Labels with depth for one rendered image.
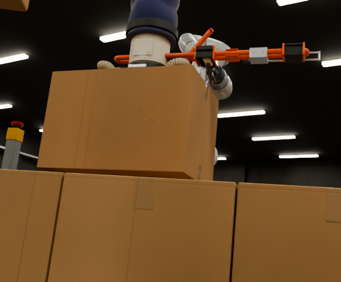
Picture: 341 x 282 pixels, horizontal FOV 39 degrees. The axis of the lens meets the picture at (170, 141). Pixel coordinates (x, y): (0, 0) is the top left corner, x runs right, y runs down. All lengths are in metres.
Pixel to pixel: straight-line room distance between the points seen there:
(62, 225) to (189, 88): 0.81
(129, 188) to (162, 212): 0.09
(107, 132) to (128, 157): 0.14
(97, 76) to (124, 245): 0.98
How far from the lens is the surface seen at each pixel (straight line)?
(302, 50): 1.93
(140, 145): 1.72
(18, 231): 1.16
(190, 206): 1.01
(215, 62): 1.98
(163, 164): 1.67
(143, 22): 2.02
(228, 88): 2.25
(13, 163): 2.78
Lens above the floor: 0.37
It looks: 14 degrees up
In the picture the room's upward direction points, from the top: 6 degrees clockwise
